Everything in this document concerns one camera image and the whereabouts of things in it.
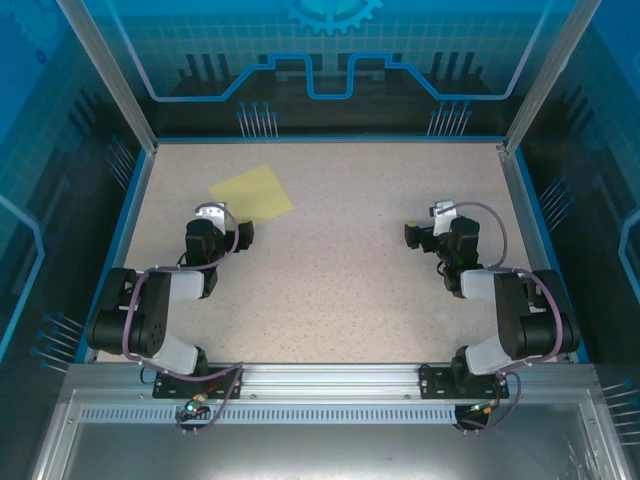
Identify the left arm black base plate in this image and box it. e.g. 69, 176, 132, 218
153, 365, 247, 400

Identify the slotted grey cable duct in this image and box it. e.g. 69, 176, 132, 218
78, 405, 507, 424

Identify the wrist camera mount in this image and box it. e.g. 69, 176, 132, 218
193, 201, 227, 232
432, 199, 455, 237

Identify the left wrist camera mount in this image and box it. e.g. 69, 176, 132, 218
193, 201, 227, 232

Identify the metal sheet tray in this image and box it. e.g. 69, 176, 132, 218
29, 388, 634, 480

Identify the aluminium frame post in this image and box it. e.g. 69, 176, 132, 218
502, 0, 609, 154
55, 0, 160, 154

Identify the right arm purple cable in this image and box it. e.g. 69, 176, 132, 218
439, 201, 569, 434

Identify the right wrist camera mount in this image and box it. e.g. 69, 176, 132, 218
432, 199, 455, 237

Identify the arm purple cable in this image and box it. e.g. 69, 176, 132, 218
439, 201, 569, 434
121, 202, 246, 436

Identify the yellow paper sheet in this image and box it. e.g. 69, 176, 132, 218
208, 164, 295, 226

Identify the aluminium table side bar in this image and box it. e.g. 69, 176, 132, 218
496, 143, 576, 362

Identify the blue table side strip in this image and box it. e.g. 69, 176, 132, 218
73, 148, 154, 365
513, 148, 592, 365

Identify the cable connector with green light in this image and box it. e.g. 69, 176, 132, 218
467, 399, 504, 416
183, 392, 210, 419

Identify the aluminium mounting rail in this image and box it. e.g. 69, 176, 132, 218
64, 362, 601, 401

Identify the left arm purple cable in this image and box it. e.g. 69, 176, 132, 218
121, 202, 246, 436

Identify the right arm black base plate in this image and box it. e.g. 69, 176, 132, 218
418, 364, 511, 400

